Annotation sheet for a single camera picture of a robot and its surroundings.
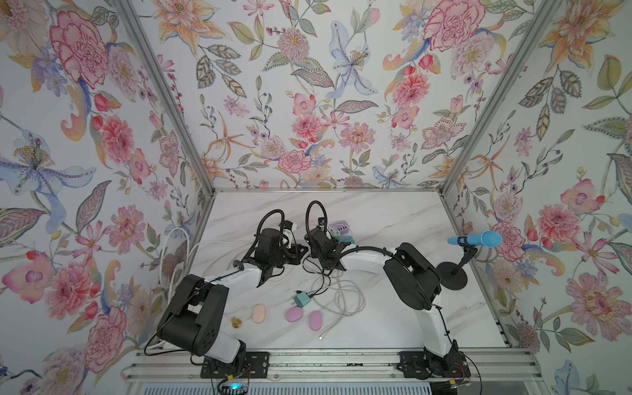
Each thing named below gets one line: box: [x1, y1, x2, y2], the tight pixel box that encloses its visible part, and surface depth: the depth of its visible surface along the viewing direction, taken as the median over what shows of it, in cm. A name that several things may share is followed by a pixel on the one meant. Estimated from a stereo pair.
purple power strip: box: [328, 220, 350, 236], surface depth 106 cm
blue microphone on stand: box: [436, 230, 503, 291], surface depth 92 cm
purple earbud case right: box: [309, 310, 323, 332], surface depth 84 cm
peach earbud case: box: [252, 303, 266, 324], surface depth 85 cm
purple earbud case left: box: [285, 306, 304, 323], surface depth 86 cm
